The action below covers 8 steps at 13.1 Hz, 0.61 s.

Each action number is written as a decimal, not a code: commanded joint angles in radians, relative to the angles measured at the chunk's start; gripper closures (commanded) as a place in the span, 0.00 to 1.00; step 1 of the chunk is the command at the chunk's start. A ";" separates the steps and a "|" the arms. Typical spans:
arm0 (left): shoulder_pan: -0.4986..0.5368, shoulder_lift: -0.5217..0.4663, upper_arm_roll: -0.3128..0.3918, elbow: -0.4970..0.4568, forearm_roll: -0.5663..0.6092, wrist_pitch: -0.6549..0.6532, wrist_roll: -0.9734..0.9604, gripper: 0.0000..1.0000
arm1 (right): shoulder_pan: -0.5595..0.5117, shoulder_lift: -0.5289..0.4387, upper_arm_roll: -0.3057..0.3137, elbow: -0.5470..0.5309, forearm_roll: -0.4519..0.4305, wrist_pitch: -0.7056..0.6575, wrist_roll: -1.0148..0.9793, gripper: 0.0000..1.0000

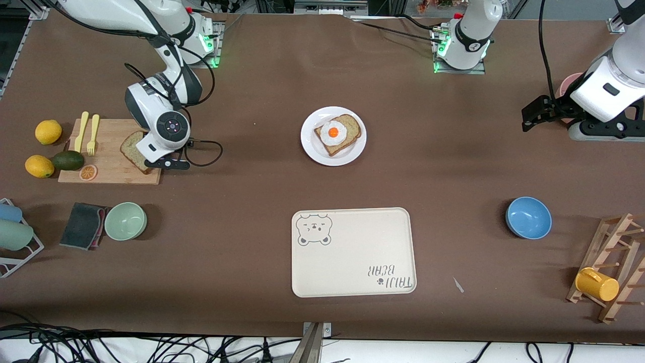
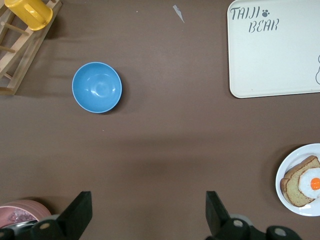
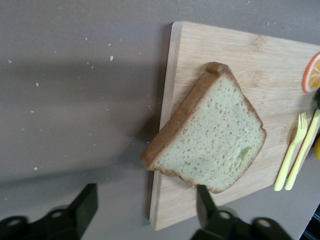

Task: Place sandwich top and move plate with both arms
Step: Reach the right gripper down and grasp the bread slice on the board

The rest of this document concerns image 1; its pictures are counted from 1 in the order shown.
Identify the black cable on table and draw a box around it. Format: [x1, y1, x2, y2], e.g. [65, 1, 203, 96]
[353, 18, 441, 43]

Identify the brown bread slice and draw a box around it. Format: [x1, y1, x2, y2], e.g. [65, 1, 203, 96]
[120, 130, 153, 175]
[314, 114, 362, 157]

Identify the fried egg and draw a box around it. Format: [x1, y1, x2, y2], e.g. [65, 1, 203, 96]
[320, 120, 348, 148]

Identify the pink bowl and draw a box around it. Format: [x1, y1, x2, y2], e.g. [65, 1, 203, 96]
[556, 73, 585, 124]

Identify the yellow mug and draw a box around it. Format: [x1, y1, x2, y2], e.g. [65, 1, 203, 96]
[575, 267, 620, 302]

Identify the pale green bowl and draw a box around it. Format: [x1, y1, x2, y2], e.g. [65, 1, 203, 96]
[104, 202, 148, 241]

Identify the cream bear print tray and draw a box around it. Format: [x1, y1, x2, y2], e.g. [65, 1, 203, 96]
[291, 207, 417, 298]

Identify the white wire rack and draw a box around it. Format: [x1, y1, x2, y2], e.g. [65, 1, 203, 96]
[0, 198, 45, 279]

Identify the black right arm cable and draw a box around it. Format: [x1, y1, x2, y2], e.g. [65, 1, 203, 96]
[125, 30, 223, 167]

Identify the yellow lemon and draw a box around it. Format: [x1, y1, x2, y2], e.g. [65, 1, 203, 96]
[35, 120, 62, 146]
[25, 155, 55, 178]

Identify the orange red decoration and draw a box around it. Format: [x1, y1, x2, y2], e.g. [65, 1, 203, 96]
[417, 0, 454, 13]

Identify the grey metal box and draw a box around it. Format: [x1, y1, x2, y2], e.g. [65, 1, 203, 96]
[294, 0, 369, 16]

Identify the wooden cutting board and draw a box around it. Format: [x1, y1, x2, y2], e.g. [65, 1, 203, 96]
[58, 119, 171, 185]

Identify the black cable tangle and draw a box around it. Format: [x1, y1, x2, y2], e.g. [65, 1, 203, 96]
[0, 313, 303, 363]

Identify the dark grey folded cloth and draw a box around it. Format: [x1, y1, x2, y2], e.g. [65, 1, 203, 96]
[59, 203, 110, 251]

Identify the dark green avocado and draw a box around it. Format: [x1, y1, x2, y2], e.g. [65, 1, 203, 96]
[50, 150, 85, 171]

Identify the yellow plastic fork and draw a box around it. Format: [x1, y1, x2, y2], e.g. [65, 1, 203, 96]
[86, 114, 100, 156]

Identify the blue bowl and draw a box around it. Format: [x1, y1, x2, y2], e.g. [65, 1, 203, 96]
[505, 197, 552, 239]

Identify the metal camera pole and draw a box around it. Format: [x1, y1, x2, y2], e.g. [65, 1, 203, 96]
[290, 322, 333, 363]

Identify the wooden peg rack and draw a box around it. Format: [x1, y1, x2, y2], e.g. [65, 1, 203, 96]
[567, 213, 645, 324]

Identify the pale green cup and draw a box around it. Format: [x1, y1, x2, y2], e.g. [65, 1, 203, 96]
[0, 220, 34, 251]

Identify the white round plate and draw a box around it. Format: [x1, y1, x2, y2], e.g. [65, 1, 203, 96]
[300, 106, 367, 167]

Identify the yellow plastic knife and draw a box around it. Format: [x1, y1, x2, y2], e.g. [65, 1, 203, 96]
[74, 111, 90, 153]

